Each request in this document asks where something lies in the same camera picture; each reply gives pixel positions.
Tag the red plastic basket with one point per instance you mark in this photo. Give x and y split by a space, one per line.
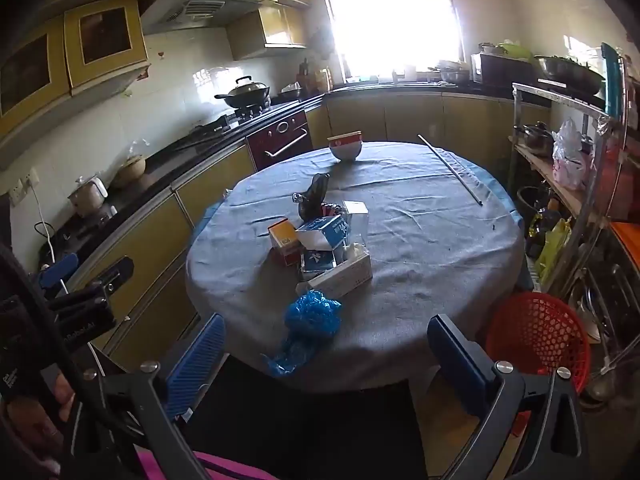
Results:
540 335

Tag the yellow window-side base cabinets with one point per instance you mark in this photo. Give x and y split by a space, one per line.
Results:
415 117

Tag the brown clay pot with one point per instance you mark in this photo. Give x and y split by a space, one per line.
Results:
129 171

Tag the black microwave oven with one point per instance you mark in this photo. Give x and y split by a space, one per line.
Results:
502 70

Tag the yellow glass-door wall cabinets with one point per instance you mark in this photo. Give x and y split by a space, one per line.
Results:
75 55

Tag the long white cardboard box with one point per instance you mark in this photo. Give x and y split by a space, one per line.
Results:
345 272

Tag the metal storage rack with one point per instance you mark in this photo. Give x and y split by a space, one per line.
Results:
600 160

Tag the orange cardboard box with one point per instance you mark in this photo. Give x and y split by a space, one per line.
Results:
282 240

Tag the round table with grey tablecloth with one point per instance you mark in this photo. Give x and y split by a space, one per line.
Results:
425 240

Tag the blue and white carton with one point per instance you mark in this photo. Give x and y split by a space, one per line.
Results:
325 230

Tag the metal bowl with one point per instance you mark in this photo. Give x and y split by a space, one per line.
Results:
454 74

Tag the red and white bowl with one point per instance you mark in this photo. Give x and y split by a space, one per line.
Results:
345 147

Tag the dark blue small box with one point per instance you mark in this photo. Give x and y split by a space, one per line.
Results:
317 262

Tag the person's left hand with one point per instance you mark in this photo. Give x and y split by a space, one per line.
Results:
59 400

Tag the small white cooker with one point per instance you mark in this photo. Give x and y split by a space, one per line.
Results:
87 195

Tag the white and pink plastic bag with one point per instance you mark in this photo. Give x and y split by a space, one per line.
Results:
570 157

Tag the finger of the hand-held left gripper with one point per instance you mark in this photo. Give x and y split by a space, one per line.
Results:
59 266
112 272

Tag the green vegetables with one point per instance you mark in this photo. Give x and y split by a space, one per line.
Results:
515 49

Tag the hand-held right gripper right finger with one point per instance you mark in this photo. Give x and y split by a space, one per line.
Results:
456 360

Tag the black plastic bag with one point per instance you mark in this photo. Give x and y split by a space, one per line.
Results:
315 195

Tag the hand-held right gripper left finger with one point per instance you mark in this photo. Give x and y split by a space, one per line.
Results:
196 362

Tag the person's pink clothing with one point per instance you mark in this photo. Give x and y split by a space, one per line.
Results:
230 467

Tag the blue plastic bag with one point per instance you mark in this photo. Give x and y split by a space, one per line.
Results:
310 312

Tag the yellow wall cabinet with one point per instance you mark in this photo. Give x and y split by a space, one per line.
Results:
272 30

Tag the wall power outlet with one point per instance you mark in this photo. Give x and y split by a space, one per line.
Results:
25 186

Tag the steel cooking pot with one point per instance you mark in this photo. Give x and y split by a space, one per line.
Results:
535 140

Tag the window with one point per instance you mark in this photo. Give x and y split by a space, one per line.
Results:
390 20

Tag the orange-red plastic bag bundle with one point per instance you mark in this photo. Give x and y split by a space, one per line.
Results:
331 208

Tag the range hood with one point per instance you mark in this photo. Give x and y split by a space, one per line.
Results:
200 7

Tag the yellow plastic bag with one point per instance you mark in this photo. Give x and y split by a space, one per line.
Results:
552 247

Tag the black wok with lid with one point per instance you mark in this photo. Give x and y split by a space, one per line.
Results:
246 91

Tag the thin metal rod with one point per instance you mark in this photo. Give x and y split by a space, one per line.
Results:
452 170

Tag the yellow side base cabinets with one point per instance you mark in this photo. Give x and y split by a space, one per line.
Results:
150 240

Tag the dark red built-in oven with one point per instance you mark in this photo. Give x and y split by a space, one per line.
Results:
280 135

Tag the large metal basin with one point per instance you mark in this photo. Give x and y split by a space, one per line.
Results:
570 75

